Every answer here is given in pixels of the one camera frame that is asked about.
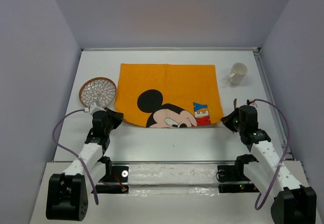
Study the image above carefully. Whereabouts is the patterned ceramic plate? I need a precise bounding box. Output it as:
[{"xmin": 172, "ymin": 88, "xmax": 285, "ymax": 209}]
[{"xmin": 78, "ymin": 77, "xmax": 117, "ymax": 108}]

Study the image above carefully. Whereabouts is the orange cartoon cloth placemat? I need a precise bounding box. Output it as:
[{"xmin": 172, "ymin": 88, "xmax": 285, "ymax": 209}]
[{"xmin": 115, "ymin": 64, "xmax": 224, "ymax": 128}]

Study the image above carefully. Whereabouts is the white ceramic mug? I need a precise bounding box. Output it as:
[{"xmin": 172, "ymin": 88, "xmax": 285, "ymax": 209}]
[{"xmin": 229, "ymin": 63, "xmax": 248, "ymax": 85}]

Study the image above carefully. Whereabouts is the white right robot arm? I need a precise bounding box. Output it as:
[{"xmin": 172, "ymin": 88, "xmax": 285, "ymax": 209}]
[{"xmin": 216, "ymin": 105, "xmax": 317, "ymax": 223}]

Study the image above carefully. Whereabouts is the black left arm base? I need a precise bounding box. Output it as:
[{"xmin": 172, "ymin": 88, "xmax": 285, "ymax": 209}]
[{"xmin": 96, "ymin": 156, "xmax": 129, "ymax": 194}]

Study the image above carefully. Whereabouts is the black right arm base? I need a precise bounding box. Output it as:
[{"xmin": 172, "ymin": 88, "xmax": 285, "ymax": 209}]
[{"xmin": 215, "ymin": 154, "xmax": 259, "ymax": 193}]

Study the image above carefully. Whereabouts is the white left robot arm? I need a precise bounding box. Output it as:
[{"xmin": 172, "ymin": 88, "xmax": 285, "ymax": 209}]
[{"xmin": 46, "ymin": 105, "xmax": 124, "ymax": 221}]

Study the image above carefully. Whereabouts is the copper knife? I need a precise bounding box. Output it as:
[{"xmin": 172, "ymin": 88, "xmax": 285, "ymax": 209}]
[{"xmin": 233, "ymin": 98, "xmax": 237, "ymax": 110}]

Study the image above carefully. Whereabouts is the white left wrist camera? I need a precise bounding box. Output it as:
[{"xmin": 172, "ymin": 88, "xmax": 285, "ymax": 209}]
[{"xmin": 84, "ymin": 101, "xmax": 104, "ymax": 115}]

